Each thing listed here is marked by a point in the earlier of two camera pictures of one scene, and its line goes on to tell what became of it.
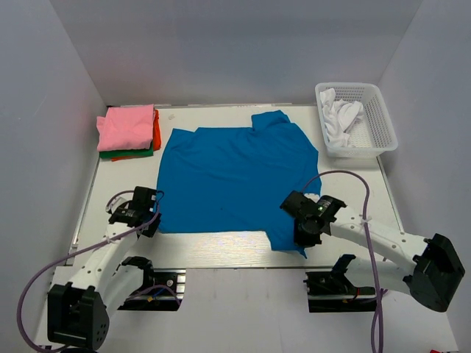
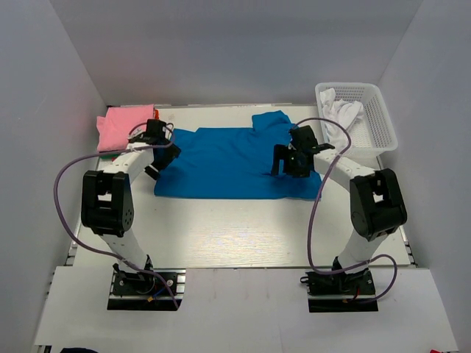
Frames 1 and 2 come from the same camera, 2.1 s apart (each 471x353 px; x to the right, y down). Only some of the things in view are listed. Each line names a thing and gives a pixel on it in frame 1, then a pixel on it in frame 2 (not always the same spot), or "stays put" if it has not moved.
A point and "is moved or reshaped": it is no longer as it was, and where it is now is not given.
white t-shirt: [338, 117] stays put
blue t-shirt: [237, 179] is moved or reshaped
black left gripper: [150, 228] → [162, 162]
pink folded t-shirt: [126, 128] stays put
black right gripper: [291, 205] → [288, 162]
